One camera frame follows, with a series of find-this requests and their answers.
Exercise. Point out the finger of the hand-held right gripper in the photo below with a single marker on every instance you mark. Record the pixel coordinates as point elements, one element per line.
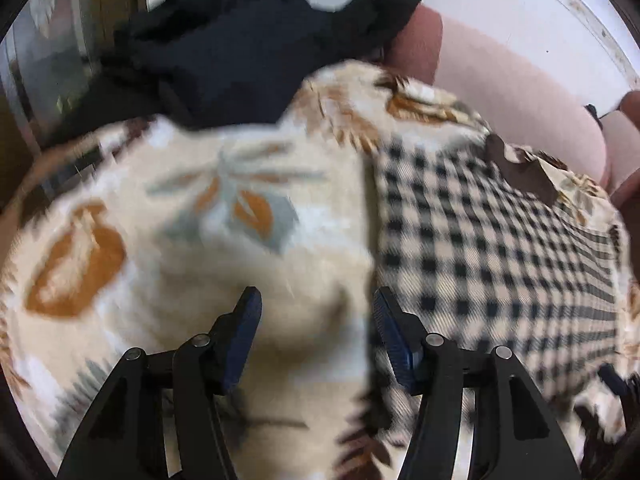
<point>612,379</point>

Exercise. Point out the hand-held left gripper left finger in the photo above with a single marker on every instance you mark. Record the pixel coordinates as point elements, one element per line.
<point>245,330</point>

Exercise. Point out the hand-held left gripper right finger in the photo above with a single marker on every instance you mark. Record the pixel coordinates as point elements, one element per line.
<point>395,340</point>

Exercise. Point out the black and cream checked shirt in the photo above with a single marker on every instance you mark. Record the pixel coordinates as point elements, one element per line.
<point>500,270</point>

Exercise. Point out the cream leaf print blanket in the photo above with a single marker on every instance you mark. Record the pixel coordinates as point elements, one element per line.
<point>175,270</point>

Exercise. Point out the short pink sofa cushion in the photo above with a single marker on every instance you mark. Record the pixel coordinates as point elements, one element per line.
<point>627,150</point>

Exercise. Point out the small black object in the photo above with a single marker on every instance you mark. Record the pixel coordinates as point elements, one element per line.
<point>595,111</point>

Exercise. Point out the navy garment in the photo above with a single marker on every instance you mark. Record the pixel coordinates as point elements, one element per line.
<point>240,60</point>

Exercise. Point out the long pink sofa cushion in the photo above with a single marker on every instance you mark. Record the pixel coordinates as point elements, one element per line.
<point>510,90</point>

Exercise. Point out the black garment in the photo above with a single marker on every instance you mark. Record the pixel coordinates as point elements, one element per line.
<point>380,15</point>

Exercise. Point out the glass door with wooden frame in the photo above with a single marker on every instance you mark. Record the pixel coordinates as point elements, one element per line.
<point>45,50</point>

